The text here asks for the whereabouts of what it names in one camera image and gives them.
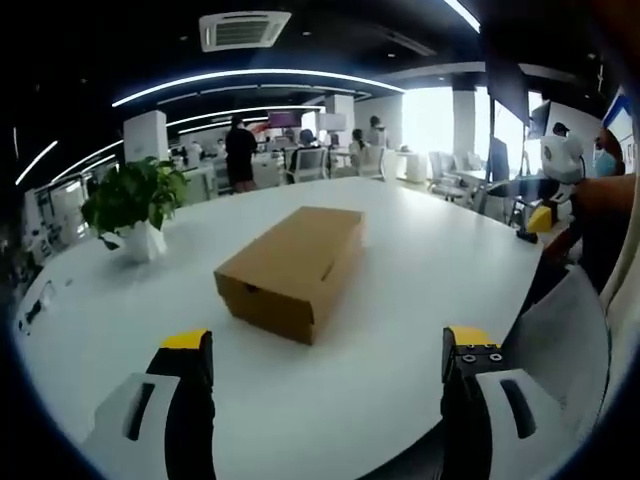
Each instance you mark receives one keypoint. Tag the ceiling air conditioner unit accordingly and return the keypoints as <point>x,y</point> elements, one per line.
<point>245,30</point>

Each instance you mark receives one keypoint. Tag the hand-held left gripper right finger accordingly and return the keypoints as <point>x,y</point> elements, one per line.
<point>492,425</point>

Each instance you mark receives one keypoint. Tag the black monitor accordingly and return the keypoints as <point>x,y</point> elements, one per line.
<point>498,157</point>

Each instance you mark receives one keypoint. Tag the brown cardboard shoe box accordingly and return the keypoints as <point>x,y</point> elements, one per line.
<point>295,270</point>

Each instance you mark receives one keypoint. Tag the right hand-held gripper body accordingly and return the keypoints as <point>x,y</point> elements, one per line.
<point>562,165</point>

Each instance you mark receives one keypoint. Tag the purple wall screen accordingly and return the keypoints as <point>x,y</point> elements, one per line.
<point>285,119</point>

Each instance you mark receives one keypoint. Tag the long curved ceiling light strip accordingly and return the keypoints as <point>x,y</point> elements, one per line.
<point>260,75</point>

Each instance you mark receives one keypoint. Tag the short curved ceiling light strip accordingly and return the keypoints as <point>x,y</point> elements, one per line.
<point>240,112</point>

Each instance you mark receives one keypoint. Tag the grey mesh office chair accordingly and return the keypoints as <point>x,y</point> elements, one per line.
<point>307,165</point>

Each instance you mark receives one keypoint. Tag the white office chair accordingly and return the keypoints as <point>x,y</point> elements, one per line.
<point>372,161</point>

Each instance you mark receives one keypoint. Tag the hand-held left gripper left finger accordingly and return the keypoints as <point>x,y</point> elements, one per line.
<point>150,425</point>

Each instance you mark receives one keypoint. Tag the small black desk item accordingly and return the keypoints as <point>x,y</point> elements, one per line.
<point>31,315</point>

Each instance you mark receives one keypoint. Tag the black hanging panel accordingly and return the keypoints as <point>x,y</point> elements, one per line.
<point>507,90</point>

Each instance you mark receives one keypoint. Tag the green potted plant white pot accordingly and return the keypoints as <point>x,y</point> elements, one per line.
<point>137,200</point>

